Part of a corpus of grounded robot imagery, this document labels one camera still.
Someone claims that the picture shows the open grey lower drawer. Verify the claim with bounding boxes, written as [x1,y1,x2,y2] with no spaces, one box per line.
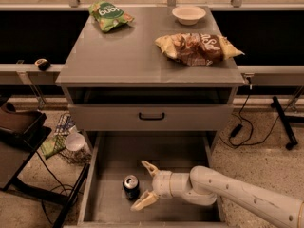
[78,132,228,228]

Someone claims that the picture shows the brown and yellow snack bag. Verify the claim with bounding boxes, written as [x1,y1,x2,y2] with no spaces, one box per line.
[155,33,243,67]

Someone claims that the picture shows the green chip bag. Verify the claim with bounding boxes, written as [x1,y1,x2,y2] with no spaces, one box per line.
[88,1,134,33]

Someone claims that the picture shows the white cup in basket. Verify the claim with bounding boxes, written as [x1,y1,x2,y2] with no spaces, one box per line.
[65,133,86,152]

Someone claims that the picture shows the blue pepsi can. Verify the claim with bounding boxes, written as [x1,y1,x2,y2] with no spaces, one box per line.
[123,175,140,200]

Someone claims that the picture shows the black side table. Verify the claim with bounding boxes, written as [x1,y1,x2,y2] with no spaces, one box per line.
[0,102,90,228]

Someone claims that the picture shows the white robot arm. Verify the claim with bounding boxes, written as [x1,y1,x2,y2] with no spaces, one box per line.
[131,161,304,228]

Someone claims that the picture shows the white bowl on counter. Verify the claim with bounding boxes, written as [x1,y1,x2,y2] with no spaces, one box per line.
[172,6,206,26]

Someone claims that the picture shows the black cable on floor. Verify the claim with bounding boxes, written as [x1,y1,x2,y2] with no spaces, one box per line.
[35,150,84,225]

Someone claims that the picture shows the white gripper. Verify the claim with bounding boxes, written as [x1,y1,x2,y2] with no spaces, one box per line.
[130,161,172,211]

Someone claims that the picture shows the black drawer handle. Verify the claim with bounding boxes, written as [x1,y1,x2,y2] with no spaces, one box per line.
[138,112,165,121]

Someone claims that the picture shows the closed grey drawer front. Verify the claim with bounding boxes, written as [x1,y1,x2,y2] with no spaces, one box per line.
[68,104,232,131]

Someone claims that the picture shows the black stand leg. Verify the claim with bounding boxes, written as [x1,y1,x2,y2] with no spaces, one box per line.
[271,96,304,150]

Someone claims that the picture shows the green packet on floor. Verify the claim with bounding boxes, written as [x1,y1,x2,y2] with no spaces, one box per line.
[41,135,66,159]

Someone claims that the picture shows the grey drawer cabinet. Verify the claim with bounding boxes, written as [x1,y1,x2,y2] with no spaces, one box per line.
[56,7,243,145]

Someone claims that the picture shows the black power adapter cable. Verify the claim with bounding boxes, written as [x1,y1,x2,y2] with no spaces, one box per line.
[218,74,293,149]

